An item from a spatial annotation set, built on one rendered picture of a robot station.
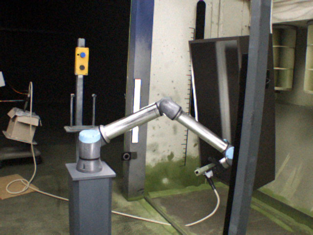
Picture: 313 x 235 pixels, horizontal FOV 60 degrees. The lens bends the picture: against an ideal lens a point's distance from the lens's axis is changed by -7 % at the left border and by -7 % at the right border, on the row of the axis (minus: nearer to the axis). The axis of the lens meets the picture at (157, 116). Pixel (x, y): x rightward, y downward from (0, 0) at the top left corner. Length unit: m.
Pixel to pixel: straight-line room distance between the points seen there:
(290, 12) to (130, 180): 2.39
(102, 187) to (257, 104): 1.36
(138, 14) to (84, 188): 1.69
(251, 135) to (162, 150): 2.15
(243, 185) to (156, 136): 2.05
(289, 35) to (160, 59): 1.46
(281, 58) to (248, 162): 2.49
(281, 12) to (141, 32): 1.51
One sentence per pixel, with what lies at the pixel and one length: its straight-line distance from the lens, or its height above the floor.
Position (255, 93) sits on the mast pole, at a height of 1.30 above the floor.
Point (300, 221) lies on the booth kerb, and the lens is 3.04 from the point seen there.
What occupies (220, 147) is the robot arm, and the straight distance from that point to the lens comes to 2.13.
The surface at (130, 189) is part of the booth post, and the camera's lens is 3.08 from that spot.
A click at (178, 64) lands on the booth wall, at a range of 3.05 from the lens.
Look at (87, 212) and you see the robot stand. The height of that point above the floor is 0.37.
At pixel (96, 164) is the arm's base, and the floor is 0.69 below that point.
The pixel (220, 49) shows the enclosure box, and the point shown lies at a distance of 2.72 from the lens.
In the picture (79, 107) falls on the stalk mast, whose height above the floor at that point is 0.97.
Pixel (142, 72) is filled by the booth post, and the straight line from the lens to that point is 2.86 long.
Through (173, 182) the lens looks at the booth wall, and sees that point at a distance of 3.29.
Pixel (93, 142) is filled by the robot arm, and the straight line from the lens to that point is 2.02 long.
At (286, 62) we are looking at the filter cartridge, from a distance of 3.43.
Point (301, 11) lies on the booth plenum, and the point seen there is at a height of 2.07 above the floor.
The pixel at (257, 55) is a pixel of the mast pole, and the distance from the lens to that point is 0.99.
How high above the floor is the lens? 1.35
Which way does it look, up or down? 9 degrees down
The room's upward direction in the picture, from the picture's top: 3 degrees clockwise
